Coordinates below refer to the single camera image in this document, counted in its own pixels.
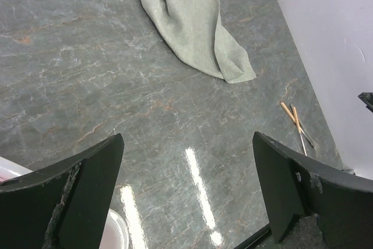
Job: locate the silver metal fork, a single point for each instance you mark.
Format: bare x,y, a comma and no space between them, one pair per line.
306,136

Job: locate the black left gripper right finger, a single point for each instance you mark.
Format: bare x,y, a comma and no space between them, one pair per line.
310,204

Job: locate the wooden-handled chopstick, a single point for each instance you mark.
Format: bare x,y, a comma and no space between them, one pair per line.
290,114
302,140

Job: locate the white plastic laundry basket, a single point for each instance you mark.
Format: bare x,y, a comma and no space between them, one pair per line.
115,234

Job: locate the grey-green cloth napkin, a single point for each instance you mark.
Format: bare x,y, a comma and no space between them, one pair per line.
194,32

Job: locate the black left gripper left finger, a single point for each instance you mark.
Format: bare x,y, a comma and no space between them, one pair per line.
64,205

